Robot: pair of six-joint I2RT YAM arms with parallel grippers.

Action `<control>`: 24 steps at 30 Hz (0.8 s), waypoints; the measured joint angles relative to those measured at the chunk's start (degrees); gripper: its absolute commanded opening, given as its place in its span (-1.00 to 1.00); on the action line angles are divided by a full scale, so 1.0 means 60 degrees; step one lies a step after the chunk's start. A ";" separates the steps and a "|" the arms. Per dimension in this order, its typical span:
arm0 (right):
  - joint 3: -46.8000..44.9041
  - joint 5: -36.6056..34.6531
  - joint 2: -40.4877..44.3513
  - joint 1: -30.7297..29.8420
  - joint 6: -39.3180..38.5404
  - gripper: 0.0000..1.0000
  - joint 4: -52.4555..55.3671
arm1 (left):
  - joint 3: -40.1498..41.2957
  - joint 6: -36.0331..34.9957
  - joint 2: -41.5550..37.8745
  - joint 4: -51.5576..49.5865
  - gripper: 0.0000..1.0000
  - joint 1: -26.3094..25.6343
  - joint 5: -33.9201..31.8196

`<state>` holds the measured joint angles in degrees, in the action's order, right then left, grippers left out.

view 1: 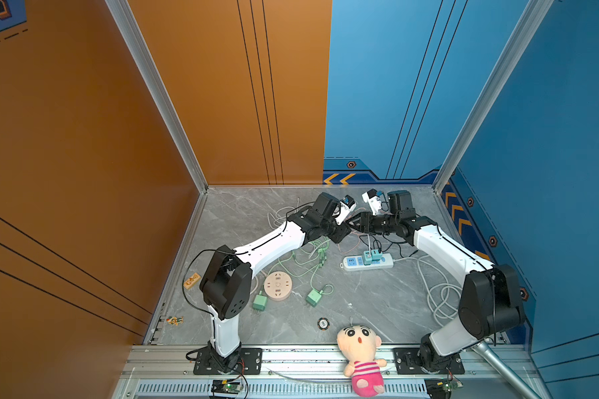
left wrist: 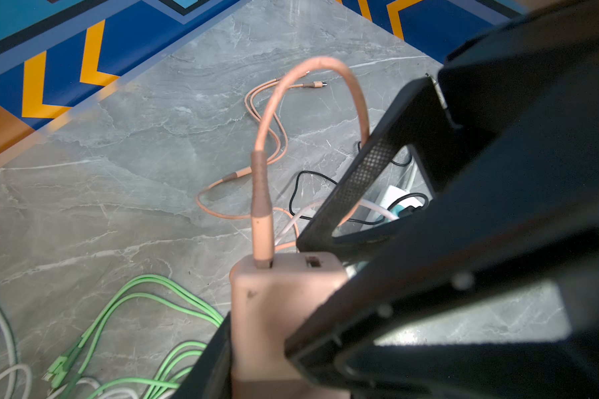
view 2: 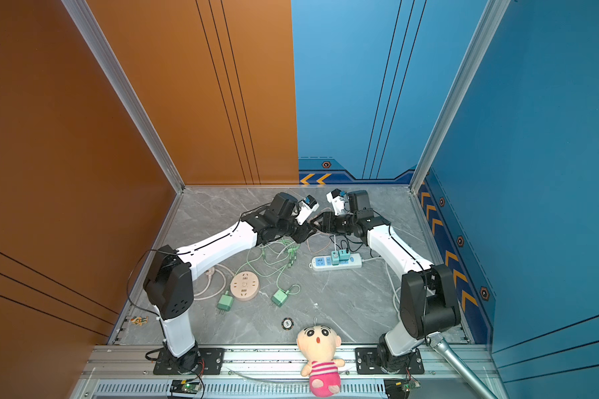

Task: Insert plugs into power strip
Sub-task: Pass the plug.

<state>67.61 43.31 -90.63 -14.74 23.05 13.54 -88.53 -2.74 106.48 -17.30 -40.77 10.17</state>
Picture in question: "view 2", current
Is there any black usb cable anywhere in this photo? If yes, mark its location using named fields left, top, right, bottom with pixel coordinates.
left=340, top=233, right=368, bottom=254

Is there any teal charger with black cable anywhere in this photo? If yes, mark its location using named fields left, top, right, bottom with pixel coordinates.
left=339, top=249, right=350, bottom=263

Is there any white blue power strip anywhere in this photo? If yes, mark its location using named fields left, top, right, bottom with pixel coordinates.
left=309, top=254, right=363, bottom=272

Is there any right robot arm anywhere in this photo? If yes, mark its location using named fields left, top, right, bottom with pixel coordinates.
left=311, top=189, right=462, bottom=372

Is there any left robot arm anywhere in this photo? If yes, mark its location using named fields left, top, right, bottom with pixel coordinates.
left=143, top=192, right=319, bottom=374

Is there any round pink power socket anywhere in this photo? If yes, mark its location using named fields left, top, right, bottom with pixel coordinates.
left=230, top=271, right=260, bottom=302

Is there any light green charger middle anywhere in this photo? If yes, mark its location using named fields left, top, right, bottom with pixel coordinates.
left=271, top=289, right=289, bottom=308

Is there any light green charger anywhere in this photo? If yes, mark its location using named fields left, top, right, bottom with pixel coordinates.
left=217, top=291, right=235, bottom=313
left=271, top=289, right=289, bottom=308

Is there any light green charger left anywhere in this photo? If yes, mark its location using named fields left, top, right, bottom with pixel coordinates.
left=217, top=291, right=235, bottom=313

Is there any black poker chip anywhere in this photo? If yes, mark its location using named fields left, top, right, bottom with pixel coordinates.
left=281, top=318, right=294, bottom=331

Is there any plush doll pink dress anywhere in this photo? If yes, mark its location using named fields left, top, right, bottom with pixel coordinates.
left=296, top=325, right=345, bottom=398

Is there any small toy figure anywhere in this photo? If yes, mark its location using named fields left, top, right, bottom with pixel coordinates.
left=130, top=316, right=148, bottom=326

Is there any right green circuit board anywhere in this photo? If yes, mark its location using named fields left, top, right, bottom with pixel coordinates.
left=384, top=379, right=421, bottom=399

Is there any green circuit board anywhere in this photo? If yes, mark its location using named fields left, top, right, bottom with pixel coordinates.
left=168, top=379, right=205, bottom=398
left=384, top=379, right=421, bottom=399

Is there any left green circuit board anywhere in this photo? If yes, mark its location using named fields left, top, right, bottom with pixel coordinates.
left=168, top=379, right=205, bottom=398

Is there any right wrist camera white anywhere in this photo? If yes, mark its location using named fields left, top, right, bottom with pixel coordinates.
left=326, top=189, right=349, bottom=216

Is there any green multi-head cable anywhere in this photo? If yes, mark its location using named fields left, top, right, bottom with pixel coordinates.
left=246, top=238, right=303, bottom=298

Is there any white power strip cord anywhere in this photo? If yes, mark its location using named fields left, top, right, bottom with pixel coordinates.
left=361, top=255, right=405, bottom=320

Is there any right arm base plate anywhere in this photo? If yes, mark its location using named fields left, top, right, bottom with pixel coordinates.
left=354, top=347, right=425, bottom=376

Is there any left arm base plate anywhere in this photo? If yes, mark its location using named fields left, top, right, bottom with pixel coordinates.
left=153, top=347, right=225, bottom=377

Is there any aluminium front rail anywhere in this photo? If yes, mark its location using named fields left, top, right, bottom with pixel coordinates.
left=70, top=344, right=479, bottom=398

